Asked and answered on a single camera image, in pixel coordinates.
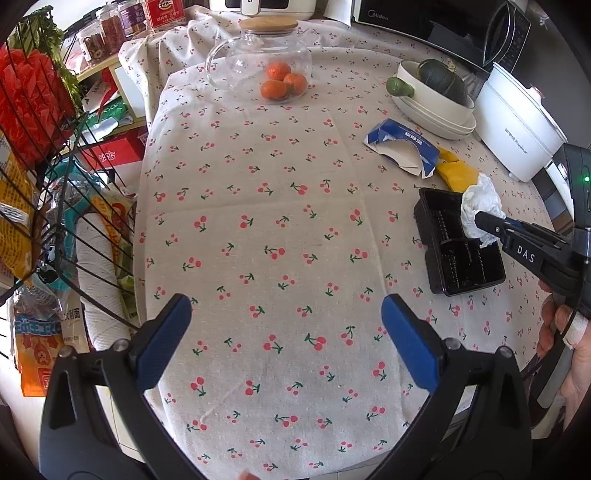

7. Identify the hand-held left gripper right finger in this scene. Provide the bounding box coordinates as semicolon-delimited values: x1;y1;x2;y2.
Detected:
369;293;534;480

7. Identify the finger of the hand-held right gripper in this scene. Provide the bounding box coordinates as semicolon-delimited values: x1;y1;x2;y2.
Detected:
475;210;578;296
503;219;573;252

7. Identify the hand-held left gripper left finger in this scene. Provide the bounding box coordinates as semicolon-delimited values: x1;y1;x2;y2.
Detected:
39;293;199;480

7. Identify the white tissue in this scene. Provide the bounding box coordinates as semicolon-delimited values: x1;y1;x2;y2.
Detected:
460;174;505;250

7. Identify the person's right hand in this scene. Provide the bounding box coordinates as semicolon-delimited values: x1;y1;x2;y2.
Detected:
536;279;591;416

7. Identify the black plastic tray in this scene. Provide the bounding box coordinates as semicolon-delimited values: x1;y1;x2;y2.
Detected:
413;187;507;297

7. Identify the white paper towel roll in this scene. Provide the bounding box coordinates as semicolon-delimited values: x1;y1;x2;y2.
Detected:
76;217;139;352

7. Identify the white noodle bag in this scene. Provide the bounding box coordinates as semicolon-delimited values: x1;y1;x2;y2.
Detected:
55;305;93;356

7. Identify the white electric cooking pot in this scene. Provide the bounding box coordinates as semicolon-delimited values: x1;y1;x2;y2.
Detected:
473;61;575;217

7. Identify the yellow banana peel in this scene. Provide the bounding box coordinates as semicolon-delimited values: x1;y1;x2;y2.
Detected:
435;147;482;193

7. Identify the orange printed snack bag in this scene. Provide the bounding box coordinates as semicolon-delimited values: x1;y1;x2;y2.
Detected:
14;314;65;398

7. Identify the white ceramic plate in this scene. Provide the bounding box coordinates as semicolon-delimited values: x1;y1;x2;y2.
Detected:
392;95;477;140

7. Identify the grey refrigerator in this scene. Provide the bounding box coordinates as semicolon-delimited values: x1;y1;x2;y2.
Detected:
526;14;583;144

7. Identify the torn blue carton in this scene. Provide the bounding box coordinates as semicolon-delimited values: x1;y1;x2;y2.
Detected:
363;119;440;178

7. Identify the cherry print tablecloth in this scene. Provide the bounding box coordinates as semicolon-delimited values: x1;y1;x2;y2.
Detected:
117;4;561;480

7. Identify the white ceramic bowl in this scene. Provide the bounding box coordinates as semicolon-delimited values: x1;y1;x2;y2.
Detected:
397;60;476;126

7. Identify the dark green squash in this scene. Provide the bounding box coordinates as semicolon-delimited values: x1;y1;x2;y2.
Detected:
418;58;469;106

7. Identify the red cardboard box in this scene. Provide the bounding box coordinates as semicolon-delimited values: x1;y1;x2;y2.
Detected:
76;129;148;174

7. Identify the yellow snack bag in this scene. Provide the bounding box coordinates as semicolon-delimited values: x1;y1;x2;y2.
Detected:
0;134;42;278

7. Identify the small green gourd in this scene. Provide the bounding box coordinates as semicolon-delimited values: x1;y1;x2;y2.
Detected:
386;76;415;99

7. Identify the black microwave oven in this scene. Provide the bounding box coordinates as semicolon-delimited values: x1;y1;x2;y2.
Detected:
353;0;532;75

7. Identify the green plastic bag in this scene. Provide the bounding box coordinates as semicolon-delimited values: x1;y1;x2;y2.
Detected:
85;97;127;125

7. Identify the white yellow-edged shelf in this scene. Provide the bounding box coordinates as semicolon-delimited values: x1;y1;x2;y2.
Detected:
69;65;148;134

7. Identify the red crinkled packaging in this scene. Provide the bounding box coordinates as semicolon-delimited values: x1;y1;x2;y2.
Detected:
0;46;77;167

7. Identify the glass teapot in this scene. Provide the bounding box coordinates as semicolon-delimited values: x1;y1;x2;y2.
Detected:
205;16;312;106

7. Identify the clear jar purple label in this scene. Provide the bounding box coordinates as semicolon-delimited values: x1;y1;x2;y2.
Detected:
117;0;148;38

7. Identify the green leafy plant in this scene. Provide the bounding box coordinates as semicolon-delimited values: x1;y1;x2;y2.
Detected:
9;7;84;107

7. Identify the wooden teapot lid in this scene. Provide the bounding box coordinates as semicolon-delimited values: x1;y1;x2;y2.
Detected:
239;16;300;35

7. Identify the white rice cooker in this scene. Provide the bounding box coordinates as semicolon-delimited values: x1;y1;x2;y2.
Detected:
210;0;319;21

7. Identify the black wire rack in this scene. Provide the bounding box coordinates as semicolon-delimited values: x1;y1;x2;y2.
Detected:
0;14;139;361

